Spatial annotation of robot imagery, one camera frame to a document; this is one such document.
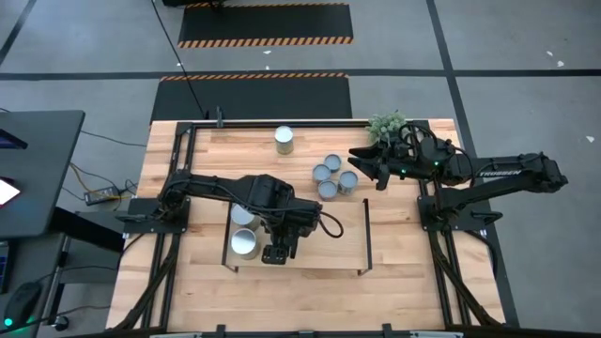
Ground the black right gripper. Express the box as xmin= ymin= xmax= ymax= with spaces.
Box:
xmin=347 ymin=140 xmax=424 ymax=192

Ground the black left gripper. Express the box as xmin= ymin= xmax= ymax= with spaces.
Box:
xmin=261 ymin=220 xmax=309 ymax=266

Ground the potted green artificial plant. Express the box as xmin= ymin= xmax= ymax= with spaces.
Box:
xmin=365 ymin=111 xmax=408 ymax=146

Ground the black orange-striped floor mat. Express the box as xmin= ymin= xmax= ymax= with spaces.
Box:
xmin=177 ymin=2 xmax=354 ymax=49
xmin=149 ymin=72 xmax=353 ymax=124

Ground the black desk leg base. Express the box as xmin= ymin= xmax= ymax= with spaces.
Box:
xmin=49 ymin=206 xmax=127 ymax=254

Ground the black power adapter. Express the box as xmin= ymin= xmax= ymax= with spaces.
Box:
xmin=83 ymin=185 xmax=121 ymax=207

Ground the black desk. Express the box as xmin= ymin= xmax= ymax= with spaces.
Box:
xmin=0 ymin=110 xmax=86 ymax=240

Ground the black computer mouse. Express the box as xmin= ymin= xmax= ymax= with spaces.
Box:
xmin=3 ymin=280 xmax=44 ymax=330

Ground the dark keyboard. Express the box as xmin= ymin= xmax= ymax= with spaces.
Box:
xmin=0 ymin=239 xmax=10 ymax=296

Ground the black aluminium table frame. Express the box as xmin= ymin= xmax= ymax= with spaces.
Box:
xmin=112 ymin=119 xmax=508 ymax=338

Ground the black hanging cable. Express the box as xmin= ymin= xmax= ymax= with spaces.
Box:
xmin=149 ymin=0 xmax=210 ymax=121

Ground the thin black floor cable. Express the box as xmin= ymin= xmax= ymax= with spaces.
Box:
xmin=78 ymin=129 xmax=148 ymax=148

